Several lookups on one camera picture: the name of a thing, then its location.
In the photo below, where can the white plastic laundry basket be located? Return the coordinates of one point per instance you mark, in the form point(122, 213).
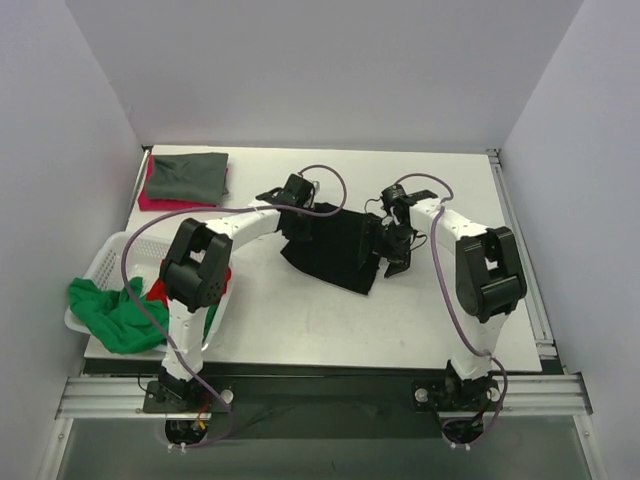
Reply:
point(143, 260)

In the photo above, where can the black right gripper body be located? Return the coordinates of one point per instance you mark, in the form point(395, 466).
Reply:
point(398, 251)

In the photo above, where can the red t-shirt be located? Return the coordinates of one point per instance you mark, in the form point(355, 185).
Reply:
point(158, 290)

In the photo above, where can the black t-shirt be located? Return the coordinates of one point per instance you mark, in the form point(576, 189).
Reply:
point(335, 249)

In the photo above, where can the aluminium frame rail front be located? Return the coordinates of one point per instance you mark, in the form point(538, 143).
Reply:
point(526, 395)

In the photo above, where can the aluminium frame rail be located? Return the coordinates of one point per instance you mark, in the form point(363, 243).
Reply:
point(540, 324)
point(526, 395)

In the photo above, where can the aluminium frame rail right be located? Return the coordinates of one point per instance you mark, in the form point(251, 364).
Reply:
point(540, 324)

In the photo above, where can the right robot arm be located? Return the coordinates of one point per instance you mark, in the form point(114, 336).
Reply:
point(478, 269)

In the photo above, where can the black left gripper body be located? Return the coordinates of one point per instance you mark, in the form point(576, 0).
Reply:
point(294, 230)

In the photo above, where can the green t-shirt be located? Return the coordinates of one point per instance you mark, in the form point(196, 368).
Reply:
point(114, 319)

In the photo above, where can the folded magenta t-shirt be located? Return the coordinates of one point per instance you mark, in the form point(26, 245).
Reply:
point(175, 204)

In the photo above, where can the folded grey t-shirt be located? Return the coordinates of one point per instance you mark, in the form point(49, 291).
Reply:
point(187, 175)

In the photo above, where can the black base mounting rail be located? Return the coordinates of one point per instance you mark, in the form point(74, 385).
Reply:
point(332, 422)

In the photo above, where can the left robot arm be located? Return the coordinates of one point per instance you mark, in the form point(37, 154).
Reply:
point(195, 269)

